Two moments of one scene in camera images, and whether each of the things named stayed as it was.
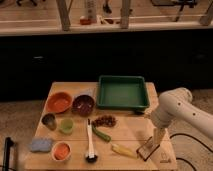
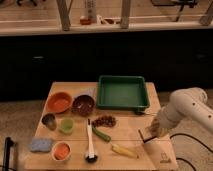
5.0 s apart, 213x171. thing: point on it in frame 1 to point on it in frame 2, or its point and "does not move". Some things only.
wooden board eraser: [147, 149] to [146, 135]
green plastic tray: [126, 92] does not move
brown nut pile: [105, 120] does not move
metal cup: [49, 121] does not move
